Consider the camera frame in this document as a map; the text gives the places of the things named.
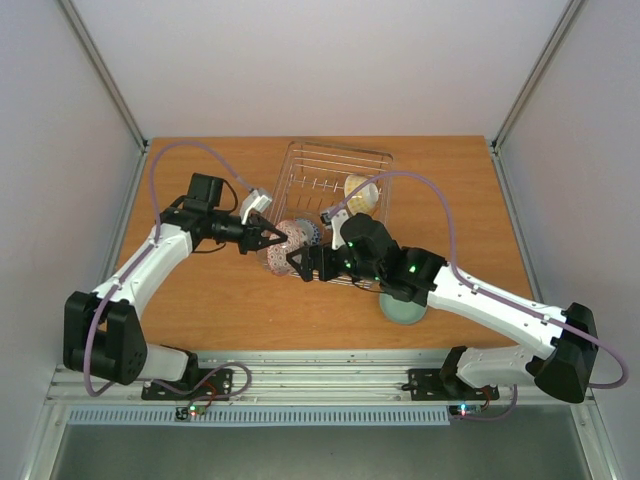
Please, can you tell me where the pink scale pattern bowl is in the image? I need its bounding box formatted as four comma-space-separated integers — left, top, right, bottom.
266, 220, 308, 276

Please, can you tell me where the red patterned bowl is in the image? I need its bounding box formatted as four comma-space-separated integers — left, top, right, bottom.
295, 218, 322, 245

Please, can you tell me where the yellow sun bowl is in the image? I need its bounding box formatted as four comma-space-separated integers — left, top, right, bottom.
344, 174, 379, 215

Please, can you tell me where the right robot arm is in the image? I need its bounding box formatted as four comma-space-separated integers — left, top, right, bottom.
286, 214, 598, 404

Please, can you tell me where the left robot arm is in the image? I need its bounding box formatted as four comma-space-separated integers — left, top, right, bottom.
63, 174, 287, 398

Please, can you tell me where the pale green bowl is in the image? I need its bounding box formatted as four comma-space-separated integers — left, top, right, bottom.
379, 293, 428, 325

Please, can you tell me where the right circuit board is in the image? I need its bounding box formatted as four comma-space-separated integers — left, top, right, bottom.
449, 403, 484, 418

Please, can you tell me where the circuit board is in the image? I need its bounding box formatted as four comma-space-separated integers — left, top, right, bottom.
174, 405, 208, 421
449, 403, 484, 418

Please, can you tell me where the left circuit board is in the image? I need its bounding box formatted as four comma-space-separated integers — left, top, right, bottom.
174, 405, 208, 421

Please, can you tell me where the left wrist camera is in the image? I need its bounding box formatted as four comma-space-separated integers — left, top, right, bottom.
239, 188, 273, 225

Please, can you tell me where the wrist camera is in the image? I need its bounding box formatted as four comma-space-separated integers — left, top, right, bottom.
239, 188, 273, 225
320, 209, 349, 250

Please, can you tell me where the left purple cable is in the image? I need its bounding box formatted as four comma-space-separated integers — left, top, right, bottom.
87, 141, 261, 399

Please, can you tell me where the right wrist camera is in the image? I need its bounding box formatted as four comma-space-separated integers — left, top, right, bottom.
320, 209, 349, 250

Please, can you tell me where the wire dish rack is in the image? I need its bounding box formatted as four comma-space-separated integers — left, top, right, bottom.
264, 141, 394, 243

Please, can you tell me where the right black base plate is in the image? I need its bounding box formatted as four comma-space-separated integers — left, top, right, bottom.
401, 368, 500, 401

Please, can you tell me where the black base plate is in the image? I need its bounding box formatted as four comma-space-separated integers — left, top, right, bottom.
401, 368, 500, 401
141, 368, 234, 401

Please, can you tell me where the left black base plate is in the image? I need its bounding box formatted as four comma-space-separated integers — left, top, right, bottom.
141, 368, 234, 401

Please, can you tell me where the aluminium rail frame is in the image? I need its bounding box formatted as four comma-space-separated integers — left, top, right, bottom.
19, 0, 640, 480

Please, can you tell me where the blue slotted cable duct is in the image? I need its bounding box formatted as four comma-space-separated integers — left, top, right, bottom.
67, 405, 450, 428

